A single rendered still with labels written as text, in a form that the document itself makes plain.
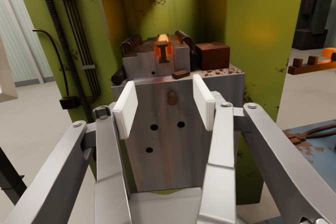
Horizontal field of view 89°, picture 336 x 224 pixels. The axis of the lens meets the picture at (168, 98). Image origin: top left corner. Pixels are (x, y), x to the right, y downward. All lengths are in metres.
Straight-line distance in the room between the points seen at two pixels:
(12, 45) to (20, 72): 0.57
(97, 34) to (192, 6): 0.53
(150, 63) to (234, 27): 0.34
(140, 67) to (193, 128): 0.25
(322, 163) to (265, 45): 0.42
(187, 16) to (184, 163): 0.72
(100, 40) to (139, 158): 0.44
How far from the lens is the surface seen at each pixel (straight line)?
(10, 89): 0.57
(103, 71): 0.72
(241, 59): 0.73
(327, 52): 0.69
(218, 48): 0.54
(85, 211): 1.43
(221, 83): 0.51
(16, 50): 4.86
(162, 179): 0.71
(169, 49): 0.50
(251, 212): 1.30
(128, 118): 0.16
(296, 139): 0.69
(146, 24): 1.00
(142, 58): 0.53
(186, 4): 1.00
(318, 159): 0.66
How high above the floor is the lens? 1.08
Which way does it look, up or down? 25 degrees down
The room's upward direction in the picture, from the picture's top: 6 degrees counter-clockwise
